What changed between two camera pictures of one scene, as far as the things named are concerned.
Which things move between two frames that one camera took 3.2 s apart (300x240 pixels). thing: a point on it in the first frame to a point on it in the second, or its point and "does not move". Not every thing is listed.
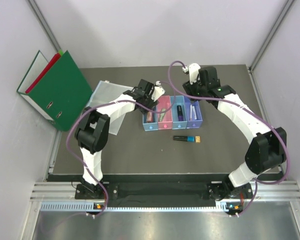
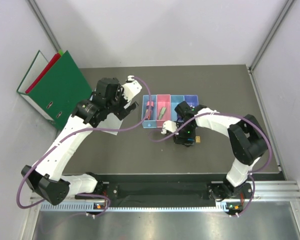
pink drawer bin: [167, 122] does not move
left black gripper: [151, 103] to [121, 112]
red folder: [43, 73] does not move
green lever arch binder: [61, 93] does not move
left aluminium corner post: [40, 18] does not move
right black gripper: [189, 88] to [180, 139]
